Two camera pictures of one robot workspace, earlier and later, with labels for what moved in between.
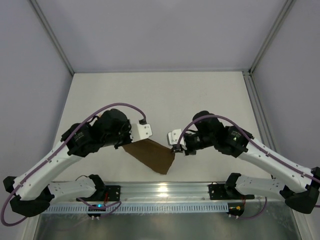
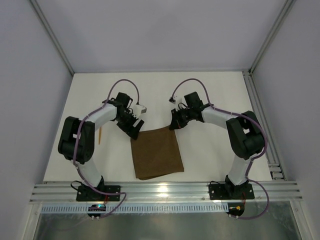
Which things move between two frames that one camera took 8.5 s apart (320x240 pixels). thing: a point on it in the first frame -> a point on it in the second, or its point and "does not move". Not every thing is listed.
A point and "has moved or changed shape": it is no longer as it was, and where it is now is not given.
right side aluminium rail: [258, 108] does not move
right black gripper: [182, 146] -> [178, 117]
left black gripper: [124, 141] -> [129, 122]
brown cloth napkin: [155, 157] has moved or changed shape
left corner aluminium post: [53, 36] does not move
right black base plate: [219, 192] does not move
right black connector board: [235, 208] does not move
